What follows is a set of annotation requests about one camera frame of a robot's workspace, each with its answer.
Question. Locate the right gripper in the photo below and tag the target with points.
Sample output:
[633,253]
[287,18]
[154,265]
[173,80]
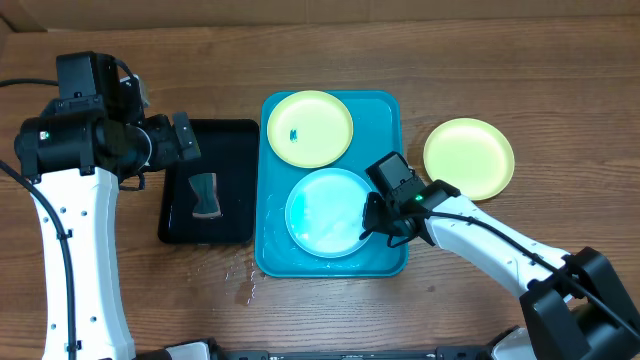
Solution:
[376,223]

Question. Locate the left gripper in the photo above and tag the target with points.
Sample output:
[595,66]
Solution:
[169,150]

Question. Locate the light blue plate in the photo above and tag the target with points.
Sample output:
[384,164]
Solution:
[324,212]

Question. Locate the yellow-rimmed plate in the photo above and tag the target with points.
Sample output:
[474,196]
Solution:
[471,155]
[310,129]

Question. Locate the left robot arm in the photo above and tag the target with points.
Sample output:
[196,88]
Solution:
[73,165]

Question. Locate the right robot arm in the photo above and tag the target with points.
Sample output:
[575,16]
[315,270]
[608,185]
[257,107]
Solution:
[574,305]

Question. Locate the black plastic tray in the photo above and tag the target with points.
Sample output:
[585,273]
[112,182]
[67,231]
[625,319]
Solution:
[230,149]

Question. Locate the teal plastic tray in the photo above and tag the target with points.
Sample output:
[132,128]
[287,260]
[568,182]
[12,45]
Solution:
[377,132]

